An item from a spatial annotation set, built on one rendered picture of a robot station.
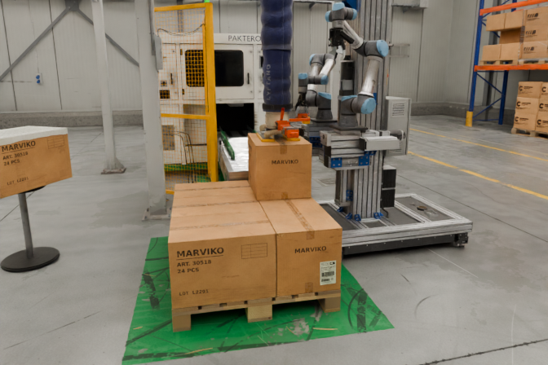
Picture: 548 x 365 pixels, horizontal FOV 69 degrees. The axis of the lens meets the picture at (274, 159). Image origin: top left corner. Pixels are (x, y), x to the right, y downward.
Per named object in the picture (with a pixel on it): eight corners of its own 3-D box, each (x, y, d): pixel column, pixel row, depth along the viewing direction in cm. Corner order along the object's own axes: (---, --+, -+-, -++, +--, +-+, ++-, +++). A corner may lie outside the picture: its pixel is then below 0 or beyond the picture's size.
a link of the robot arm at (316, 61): (315, 102, 344) (326, 50, 362) (298, 102, 349) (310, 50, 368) (318, 109, 354) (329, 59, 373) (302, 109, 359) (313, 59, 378)
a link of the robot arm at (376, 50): (358, 115, 301) (374, 44, 301) (374, 116, 290) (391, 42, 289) (348, 111, 293) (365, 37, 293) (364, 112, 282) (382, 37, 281)
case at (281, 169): (248, 179, 344) (247, 133, 335) (293, 177, 350) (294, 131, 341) (256, 200, 286) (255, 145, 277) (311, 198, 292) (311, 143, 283)
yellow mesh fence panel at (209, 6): (155, 200, 461) (141, 7, 416) (161, 198, 469) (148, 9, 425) (218, 212, 423) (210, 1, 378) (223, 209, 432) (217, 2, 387)
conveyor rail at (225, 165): (213, 147, 571) (213, 134, 567) (217, 147, 572) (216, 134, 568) (228, 193, 350) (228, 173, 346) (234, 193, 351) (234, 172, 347)
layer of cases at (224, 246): (178, 229, 339) (174, 183, 330) (292, 220, 358) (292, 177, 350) (171, 309, 224) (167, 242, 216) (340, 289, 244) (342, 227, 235)
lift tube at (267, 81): (260, 109, 314) (258, -34, 291) (287, 108, 318) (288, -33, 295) (265, 112, 293) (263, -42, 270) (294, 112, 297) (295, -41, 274)
